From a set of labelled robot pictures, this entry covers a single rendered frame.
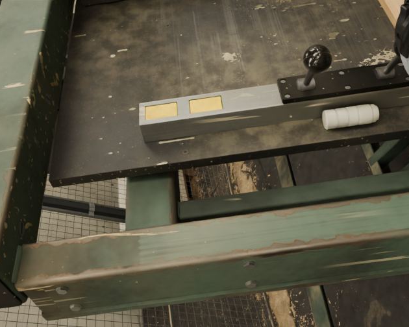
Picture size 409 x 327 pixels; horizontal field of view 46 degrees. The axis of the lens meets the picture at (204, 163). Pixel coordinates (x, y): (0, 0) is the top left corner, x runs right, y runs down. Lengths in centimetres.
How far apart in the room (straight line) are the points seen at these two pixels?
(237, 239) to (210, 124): 23
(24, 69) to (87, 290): 37
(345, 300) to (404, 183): 219
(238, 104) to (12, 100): 34
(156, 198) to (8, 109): 25
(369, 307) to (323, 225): 221
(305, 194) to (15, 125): 43
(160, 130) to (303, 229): 28
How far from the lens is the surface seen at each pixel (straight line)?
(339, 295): 299
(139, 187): 76
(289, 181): 208
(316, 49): 65
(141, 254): 59
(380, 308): 274
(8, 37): 91
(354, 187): 76
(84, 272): 60
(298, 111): 76
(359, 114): 75
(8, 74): 82
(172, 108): 76
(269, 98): 75
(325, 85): 76
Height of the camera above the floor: 188
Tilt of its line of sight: 21 degrees down
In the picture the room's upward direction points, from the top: 77 degrees counter-clockwise
